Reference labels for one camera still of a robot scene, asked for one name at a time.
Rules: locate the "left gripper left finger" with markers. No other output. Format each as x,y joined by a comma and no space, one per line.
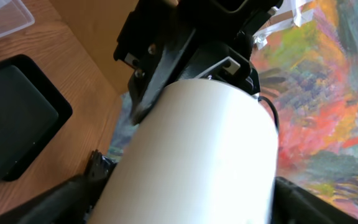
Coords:
69,202

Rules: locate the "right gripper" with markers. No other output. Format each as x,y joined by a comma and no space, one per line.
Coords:
165,42

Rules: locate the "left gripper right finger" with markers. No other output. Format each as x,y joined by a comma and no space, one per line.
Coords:
292,204

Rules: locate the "white cup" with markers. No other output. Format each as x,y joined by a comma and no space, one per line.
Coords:
206,153

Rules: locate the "black waste tray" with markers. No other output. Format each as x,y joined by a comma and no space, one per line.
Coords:
32,111

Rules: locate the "colourful painted cloth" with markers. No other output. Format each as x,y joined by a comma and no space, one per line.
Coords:
306,56

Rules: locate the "clear plastic bin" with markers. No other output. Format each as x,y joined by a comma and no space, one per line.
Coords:
14,16

